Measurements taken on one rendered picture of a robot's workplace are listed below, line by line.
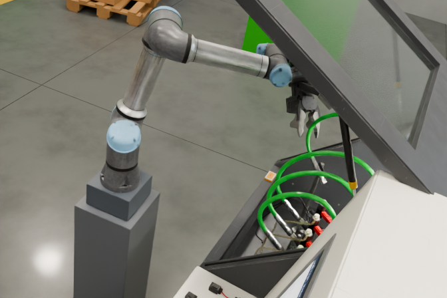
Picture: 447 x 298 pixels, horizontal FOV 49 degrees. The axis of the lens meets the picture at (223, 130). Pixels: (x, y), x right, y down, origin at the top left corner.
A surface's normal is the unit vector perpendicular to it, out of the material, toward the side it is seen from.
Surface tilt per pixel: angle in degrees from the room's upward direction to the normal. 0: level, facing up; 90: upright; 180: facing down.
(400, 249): 0
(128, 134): 7
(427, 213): 0
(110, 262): 90
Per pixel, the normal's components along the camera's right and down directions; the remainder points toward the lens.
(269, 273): -0.44, 0.44
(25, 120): 0.18, -0.81
